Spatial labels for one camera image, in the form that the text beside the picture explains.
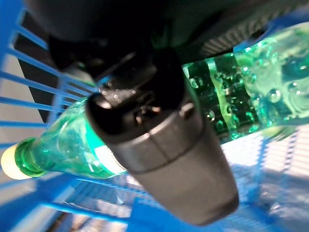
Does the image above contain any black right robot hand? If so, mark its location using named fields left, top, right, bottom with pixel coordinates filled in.
left=24, top=0, right=309, bottom=227

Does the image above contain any blue plastic shopping basket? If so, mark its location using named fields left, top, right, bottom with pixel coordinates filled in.
left=0, top=0, right=309, bottom=232

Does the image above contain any green Sprite bottle pale cap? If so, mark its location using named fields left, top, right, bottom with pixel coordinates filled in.
left=0, top=21, right=309, bottom=181

